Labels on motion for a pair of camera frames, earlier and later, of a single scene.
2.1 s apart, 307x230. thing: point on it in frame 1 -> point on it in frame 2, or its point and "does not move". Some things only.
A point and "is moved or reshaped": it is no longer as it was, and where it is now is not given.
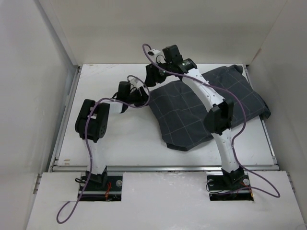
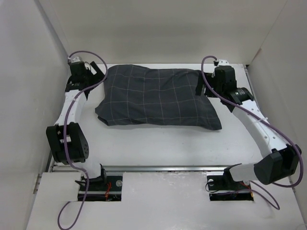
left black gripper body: x=135 y=98 -> x=90 y=78
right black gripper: x=151 y=76 -> x=199 y=87
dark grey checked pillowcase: x=179 y=108 is moved or reshaped
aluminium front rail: x=161 y=168 does not move
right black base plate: x=220 y=189 does not move
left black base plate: x=95 y=192 does not move
